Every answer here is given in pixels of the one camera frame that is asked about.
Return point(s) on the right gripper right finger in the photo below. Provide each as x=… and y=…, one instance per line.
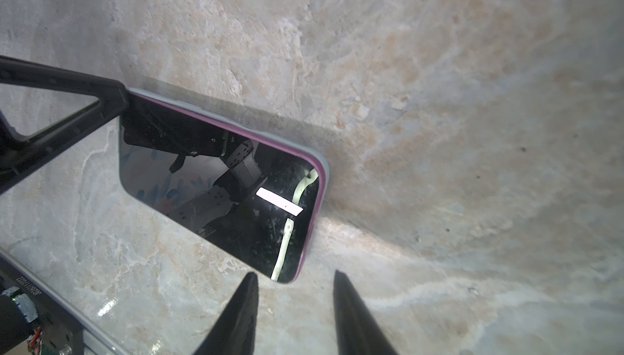
x=356, y=329

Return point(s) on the light blue phone case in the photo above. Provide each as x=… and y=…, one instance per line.
x=314, y=157

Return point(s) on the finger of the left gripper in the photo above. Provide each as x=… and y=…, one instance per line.
x=20, y=155

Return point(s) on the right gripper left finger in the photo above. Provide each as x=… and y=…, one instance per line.
x=234, y=330

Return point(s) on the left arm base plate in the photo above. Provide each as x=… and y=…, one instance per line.
x=36, y=320

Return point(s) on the black phone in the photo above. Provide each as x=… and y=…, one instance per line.
x=256, y=202

